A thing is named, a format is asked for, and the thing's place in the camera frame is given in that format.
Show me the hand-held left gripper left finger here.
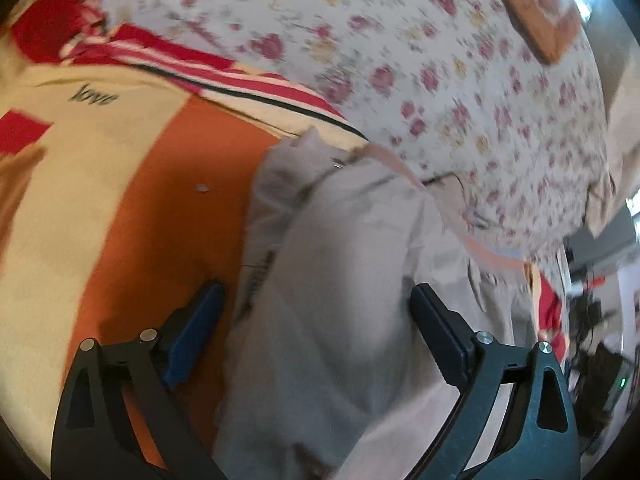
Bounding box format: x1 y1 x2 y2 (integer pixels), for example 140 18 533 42
50 280 226 480

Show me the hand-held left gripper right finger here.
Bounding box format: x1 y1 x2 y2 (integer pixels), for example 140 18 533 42
409 282 583 480

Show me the beige sweater with striped cuffs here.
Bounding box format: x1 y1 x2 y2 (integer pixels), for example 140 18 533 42
212 127 538 480

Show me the black electronic equipment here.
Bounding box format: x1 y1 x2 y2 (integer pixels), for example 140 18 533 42
565 260 640 456

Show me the red orange cream striped blanket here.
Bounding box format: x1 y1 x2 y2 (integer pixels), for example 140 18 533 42
0 0 571 466

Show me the floral bed sheet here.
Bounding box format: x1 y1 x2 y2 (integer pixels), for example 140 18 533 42
80 0 618 266

